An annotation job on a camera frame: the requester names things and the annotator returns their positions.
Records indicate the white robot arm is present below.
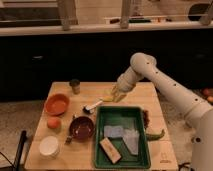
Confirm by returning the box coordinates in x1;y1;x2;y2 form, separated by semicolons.
112;53;213;171

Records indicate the grey blue cloth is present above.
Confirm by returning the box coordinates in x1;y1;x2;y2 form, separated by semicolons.
104;126;140;155

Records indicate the white round container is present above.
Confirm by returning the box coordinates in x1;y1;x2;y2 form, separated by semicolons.
39;136;60;157

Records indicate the green plastic tray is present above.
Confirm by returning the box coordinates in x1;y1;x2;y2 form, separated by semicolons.
94;106;151;169

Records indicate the wooden cutting board table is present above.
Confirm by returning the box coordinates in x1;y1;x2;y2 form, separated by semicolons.
25;82;178;171

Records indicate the green pepper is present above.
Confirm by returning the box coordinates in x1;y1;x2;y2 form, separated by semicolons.
146;129;165;141

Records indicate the orange fruit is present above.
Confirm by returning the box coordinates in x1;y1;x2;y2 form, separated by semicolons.
47;117;61;129

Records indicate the yellow banana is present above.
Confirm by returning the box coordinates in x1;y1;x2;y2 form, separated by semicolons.
102;95;115;102

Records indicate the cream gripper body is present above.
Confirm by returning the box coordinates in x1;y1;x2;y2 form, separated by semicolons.
111;86;126;102

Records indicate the dark brown scrubber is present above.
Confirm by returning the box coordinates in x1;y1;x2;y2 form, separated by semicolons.
143;110;150;129

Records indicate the black pole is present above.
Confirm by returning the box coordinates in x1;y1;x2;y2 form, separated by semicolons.
12;130;27;171

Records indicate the white handled brush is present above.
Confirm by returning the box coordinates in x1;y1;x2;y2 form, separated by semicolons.
83;99;102;114

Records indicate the small brown cup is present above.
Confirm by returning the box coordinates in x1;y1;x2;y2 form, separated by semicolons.
69;79;80;94

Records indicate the orange bowl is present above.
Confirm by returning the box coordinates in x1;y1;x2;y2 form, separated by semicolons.
44;94;69;116

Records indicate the wooden block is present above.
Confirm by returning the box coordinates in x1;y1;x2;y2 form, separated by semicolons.
100;138;121;164

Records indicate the purple bowl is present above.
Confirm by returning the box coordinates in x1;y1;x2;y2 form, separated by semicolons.
69;116;95;141

